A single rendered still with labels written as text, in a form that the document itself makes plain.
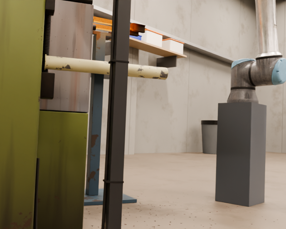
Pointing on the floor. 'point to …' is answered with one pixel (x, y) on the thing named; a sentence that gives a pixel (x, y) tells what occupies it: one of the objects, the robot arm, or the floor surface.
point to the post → (118, 116)
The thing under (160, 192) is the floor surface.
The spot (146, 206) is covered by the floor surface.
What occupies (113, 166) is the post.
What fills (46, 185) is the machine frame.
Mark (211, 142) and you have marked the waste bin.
